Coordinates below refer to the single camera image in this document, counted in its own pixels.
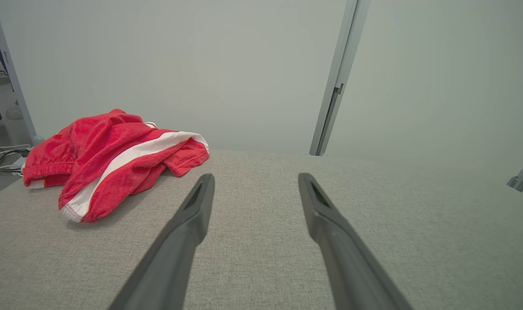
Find grey metal bracket foot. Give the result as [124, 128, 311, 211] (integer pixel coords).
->
[507, 150, 523, 192]

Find grey metal frame post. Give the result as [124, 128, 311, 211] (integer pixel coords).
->
[0, 0, 44, 146]

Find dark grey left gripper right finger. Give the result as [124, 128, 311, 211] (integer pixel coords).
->
[298, 173, 413, 310]

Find grey partition post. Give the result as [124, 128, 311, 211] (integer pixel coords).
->
[309, 0, 371, 156]

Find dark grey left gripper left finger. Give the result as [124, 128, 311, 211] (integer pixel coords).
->
[108, 174, 215, 310]

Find red shorts with white stripe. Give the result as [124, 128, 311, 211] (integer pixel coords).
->
[22, 109, 210, 223]

